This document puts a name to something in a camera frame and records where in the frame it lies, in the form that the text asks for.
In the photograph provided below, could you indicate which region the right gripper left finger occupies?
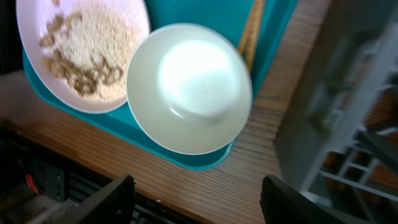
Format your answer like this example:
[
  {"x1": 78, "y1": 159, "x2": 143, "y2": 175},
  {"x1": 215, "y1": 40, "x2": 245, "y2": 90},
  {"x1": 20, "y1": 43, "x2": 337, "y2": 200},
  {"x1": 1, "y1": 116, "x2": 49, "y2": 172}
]
[{"x1": 46, "y1": 174, "x2": 136, "y2": 224}]

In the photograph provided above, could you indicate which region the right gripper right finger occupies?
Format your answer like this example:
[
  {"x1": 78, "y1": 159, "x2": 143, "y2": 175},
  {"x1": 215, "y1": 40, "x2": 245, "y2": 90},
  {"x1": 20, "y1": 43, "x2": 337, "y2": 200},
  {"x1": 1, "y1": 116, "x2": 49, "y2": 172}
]
[{"x1": 260, "y1": 175, "x2": 365, "y2": 224}]

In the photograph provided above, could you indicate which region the pale green bowl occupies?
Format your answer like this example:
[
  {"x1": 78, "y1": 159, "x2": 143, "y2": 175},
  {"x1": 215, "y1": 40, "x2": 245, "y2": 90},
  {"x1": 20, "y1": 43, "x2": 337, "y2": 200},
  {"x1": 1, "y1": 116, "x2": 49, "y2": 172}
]
[{"x1": 126, "y1": 24, "x2": 252, "y2": 155}]

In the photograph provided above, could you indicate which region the wooden chopstick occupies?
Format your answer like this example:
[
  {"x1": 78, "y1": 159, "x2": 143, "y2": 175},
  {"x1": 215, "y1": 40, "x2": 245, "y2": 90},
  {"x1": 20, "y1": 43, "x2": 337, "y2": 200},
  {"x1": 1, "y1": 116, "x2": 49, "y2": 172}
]
[
  {"x1": 242, "y1": 0, "x2": 266, "y2": 72},
  {"x1": 238, "y1": 0, "x2": 259, "y2": 55}
]

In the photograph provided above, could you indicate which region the grey dish rack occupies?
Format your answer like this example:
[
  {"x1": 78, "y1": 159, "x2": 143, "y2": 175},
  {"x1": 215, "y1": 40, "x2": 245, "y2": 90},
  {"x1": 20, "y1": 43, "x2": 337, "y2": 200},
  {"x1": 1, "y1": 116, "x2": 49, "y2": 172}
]
[{"x1": 275, "y1": 0, "x2": 397, "y2": 223}]

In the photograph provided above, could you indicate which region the white plate with scraps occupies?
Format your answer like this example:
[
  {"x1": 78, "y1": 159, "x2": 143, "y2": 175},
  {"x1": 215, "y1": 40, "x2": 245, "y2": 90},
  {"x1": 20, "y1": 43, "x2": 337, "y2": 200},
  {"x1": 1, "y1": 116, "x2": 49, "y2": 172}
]
[{"x1": 16, "y1": 0, "x2": 150, "y2": 114}]

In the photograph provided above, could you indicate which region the teal serving tray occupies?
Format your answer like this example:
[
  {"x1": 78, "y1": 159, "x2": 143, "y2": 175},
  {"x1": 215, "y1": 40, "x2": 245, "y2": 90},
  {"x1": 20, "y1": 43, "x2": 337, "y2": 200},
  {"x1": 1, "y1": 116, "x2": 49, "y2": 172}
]
[{"x1": 17, "y1": 1, "x2": 296, "y2": 169}]

